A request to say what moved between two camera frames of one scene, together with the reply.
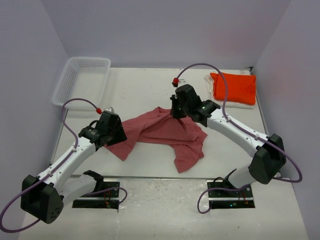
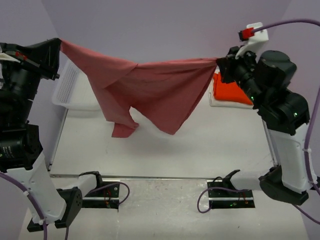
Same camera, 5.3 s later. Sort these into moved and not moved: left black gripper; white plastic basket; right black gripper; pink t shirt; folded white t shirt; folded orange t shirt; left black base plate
Moved: pink t shirt; right black gripper; left black gripper
Not moved: left black base plate; folded white t shirt; folded orange t shirt; white plastic basket
